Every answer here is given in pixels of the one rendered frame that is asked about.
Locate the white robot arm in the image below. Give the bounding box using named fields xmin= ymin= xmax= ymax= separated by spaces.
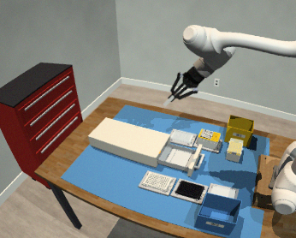
xmin=183 ymin=25 xmax=296 ymax=215

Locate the blue open-top bin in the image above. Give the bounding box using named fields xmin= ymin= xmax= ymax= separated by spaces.
xmin=194 ymin=193 xmax=242 ymax=235

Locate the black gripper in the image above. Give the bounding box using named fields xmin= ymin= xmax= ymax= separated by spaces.
xmin=163 ymin=66 xmax=204 ymax=106

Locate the black multi-well plate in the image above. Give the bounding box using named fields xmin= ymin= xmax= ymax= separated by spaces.
xmin=175 ymin=181 xmax=204 ymax=200

